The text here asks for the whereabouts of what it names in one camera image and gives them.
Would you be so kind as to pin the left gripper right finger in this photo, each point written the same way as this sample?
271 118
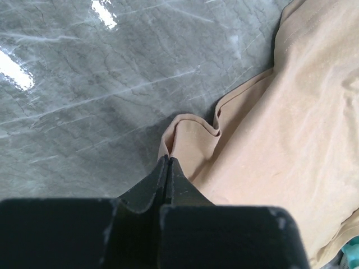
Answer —
195 233

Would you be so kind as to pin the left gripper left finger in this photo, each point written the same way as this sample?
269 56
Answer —
132 240

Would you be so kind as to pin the beige polo shirt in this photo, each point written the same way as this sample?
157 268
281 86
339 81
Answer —
288 137

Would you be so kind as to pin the teal shirt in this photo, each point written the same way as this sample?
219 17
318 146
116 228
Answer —
350 256

